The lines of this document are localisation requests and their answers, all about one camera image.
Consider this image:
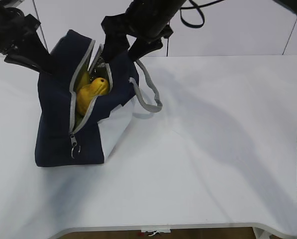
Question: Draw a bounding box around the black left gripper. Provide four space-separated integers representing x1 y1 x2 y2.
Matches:
0 0 56 74

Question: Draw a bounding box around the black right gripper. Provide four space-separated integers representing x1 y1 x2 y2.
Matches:
101 0 174 62

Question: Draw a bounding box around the yellow pear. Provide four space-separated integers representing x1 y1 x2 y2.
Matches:
76 78 110 116

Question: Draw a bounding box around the navy blue lunch bag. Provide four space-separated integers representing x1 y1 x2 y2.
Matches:
35 30 163 167

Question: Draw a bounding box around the yellow banana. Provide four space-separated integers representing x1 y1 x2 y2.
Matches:
75 70 90 127

